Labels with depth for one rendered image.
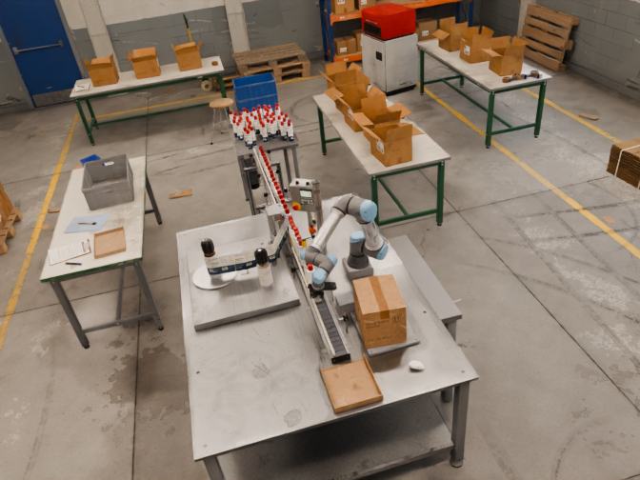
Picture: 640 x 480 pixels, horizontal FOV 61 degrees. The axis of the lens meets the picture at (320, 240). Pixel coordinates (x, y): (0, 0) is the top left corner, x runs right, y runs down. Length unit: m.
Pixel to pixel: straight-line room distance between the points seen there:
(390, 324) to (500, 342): 1.55
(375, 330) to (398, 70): 6.27
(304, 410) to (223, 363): 0.60
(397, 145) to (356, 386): 2.63
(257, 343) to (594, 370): 2.40
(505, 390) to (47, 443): 3.22
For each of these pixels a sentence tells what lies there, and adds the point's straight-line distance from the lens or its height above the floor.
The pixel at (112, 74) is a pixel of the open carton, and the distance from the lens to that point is 8.71.
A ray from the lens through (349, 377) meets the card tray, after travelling 3.01.
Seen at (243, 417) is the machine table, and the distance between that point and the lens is 2.94.
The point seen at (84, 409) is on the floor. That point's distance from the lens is 4.53.
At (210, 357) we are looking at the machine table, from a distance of 3.28.
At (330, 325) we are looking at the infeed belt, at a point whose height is 0.88.
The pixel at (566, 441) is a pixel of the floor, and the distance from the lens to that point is 3.92.
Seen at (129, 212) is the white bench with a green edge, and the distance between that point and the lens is 4.98.
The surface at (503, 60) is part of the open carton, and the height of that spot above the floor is 0.98.
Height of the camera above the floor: 3.12
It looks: 35 degrees down
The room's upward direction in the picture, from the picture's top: 7 degrees counter-clockwise
